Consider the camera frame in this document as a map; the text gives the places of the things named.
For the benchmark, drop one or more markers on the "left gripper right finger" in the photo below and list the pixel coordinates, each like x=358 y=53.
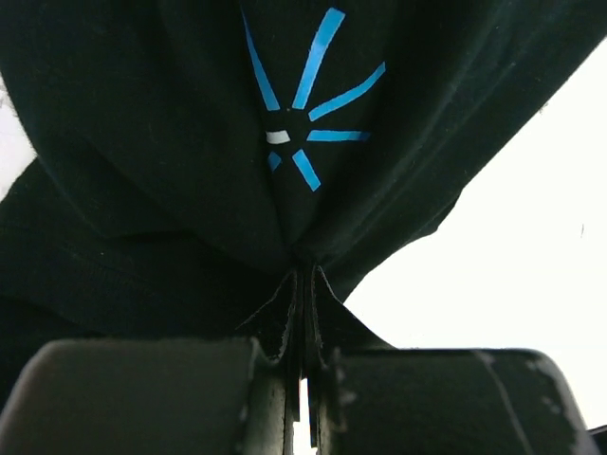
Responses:
x=369 y=397

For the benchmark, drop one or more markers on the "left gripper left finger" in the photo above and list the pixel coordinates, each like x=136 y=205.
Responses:
x=171 y=396

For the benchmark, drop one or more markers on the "black t shirt blue logo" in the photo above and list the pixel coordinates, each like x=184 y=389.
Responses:
x=192 y=154

